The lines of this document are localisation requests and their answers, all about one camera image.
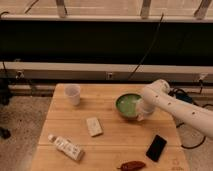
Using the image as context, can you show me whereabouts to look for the green ceramic bowl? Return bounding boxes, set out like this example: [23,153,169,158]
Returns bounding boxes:
[115,93,141,120]

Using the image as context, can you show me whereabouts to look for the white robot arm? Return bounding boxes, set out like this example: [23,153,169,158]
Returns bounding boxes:
[135,79,213,139]

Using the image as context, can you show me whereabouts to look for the translucent plastic cup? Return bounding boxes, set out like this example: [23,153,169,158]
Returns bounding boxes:
[64,84,81,106]

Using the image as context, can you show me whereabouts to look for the wooden table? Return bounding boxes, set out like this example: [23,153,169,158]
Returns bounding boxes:
[30,84,189,171]

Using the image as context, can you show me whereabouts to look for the white tube bottle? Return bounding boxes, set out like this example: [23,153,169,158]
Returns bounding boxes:
[48,134,84,161]

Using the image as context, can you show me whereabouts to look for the black smartphone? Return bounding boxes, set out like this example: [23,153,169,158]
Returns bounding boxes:
[146,135,167,162]

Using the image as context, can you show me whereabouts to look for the dried red chili pepper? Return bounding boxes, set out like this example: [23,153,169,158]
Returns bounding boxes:
[119,161,146,171]

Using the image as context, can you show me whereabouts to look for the black object on floor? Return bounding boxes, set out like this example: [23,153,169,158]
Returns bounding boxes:
[0,127,11,139]

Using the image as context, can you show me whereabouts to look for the black cables on floor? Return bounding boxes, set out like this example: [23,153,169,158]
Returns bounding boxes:
[168,87,213,150]

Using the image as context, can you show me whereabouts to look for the black cable on wall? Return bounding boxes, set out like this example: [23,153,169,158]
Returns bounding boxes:
[125,13,165,83]

